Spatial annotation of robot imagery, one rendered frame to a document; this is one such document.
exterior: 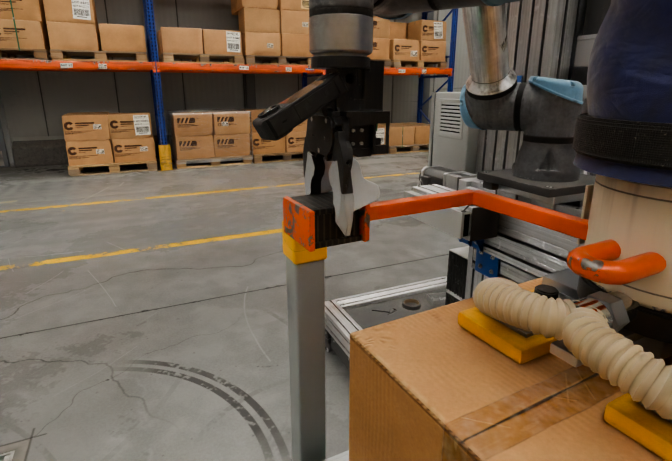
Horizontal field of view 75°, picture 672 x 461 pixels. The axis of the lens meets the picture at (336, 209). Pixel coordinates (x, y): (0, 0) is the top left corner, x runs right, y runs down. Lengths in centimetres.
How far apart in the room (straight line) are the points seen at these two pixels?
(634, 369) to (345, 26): 42
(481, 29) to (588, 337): 74
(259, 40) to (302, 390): 696
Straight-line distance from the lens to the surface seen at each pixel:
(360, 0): 53
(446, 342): 57
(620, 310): 52
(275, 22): 775
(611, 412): 50
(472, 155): 153
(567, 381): 55
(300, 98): 50
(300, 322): 88
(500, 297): 50
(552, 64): 136
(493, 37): 106
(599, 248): 52
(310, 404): 100
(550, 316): 48
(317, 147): 55
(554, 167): 112
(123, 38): 737
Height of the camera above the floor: 125
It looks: 15 degrees down
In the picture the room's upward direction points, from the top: straight up
